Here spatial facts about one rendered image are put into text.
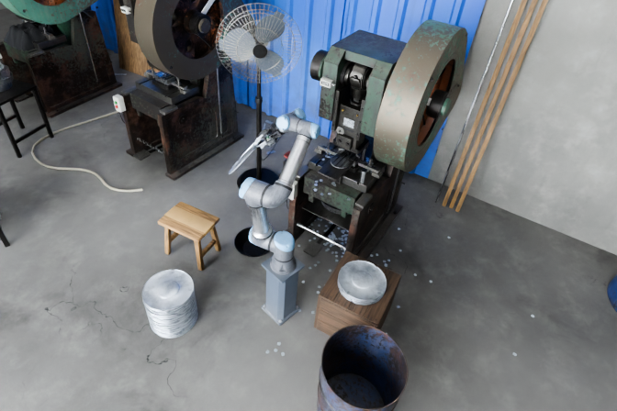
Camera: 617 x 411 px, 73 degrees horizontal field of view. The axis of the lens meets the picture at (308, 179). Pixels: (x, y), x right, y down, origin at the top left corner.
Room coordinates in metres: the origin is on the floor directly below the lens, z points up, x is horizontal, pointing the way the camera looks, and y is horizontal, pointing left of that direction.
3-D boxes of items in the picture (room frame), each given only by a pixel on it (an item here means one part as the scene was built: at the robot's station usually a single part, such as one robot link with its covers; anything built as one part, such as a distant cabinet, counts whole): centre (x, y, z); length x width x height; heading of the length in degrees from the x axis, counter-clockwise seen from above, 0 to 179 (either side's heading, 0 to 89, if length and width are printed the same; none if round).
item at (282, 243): (1.62, 0.11, 0.62); 0.13 x 0.12 x 0.14; 67
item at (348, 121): (2.31, -0.24, 1.04); 0.17 x 0.15 x 0.30; 151
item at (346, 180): (2.34, -0.26, 0.68); 0.45 x 0.30 x 0.06; 61
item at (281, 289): (1.61, 0.10, 0.23); 0.19 x 0.19 x 0.45; 49
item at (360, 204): (2.34, -0.56, 0.45); 0.92 x 0.12 x 0.90; 151
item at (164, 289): (1.48, 0.76, 0.29); 0.29 x 0.29 x 0.01
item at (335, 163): (2.19, -0.17, 0.72); 0.25 x 0.14 x 0.14; 151
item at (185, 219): (2.03, 0.79, 0.16); 0.34 x 0.24 x 0.34; 67
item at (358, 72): (2.34, -0.26, 1.27); 0.21 x 0.12 x 0.34; 151
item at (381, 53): (2.47, -0.33, 0.83); 0.79 x 0.43 x 1.34; 151
